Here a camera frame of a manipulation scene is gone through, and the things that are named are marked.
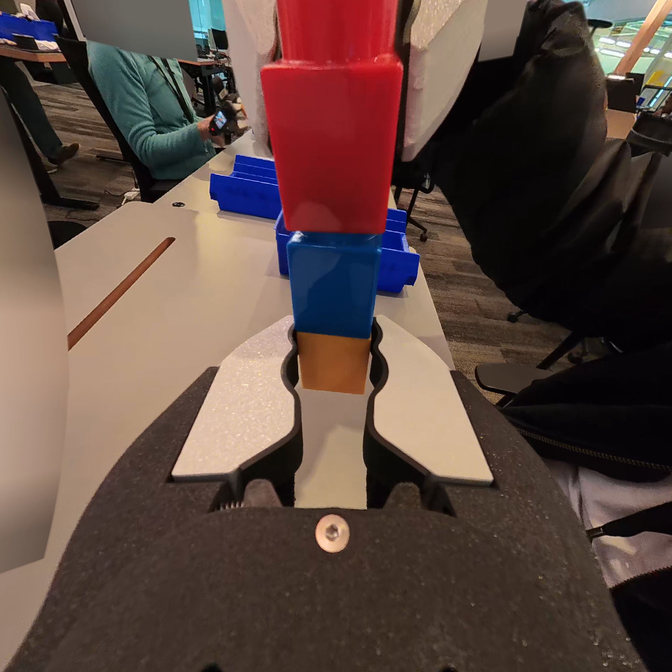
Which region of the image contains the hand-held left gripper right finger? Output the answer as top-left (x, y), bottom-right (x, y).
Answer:
top-left (363, 315), bottom-right (495, 502)

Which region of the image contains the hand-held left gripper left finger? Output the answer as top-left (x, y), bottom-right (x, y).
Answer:
top-left (171, 315), bottom-right (305, 502)

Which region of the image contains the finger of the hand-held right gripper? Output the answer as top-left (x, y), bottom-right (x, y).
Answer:
top-left (223, 0), bottom-right (284, 156)
top-left (396, 0), bottom-right (489, 161)

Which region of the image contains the yellow plastic block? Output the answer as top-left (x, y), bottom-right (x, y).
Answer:
top-left (296, 331), bottom-right (371, 394)

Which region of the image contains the red plastic block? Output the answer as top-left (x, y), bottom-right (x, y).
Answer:
top-left (260, 0), bottom-right (405, 234)

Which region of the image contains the blue plastic bin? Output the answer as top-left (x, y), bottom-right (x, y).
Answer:
top-left (0, 13), bottom-right (57, 44)
top-left (274, 207), bottom-right (421, 295)
top-left (210, 154), bottom-right (282, 218)

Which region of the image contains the person's right forearm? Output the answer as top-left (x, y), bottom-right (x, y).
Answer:
top-left (420, 0), bottom-right (672, 347)

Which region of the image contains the black chair armrest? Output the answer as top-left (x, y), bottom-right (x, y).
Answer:
top-left (475, 363), bottom-right (553, 394)

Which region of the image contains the black office chair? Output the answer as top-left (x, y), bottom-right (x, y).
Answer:
top-left (55, 36), bottom-right (179, 203)

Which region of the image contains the person's black jacket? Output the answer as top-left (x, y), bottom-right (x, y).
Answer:
top-left (499, 341), bottom-right (672, 672)

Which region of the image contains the slanted wooden beam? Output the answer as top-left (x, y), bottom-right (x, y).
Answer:
top-left (614, 0), bottom-right (665, 77)

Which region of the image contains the person's white garment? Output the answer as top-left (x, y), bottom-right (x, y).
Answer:
top-left (546, 462), bottom-right (672, 589)

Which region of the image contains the black strap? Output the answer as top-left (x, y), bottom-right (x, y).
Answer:
top-left (585, 512), bottom-right (672, 541)

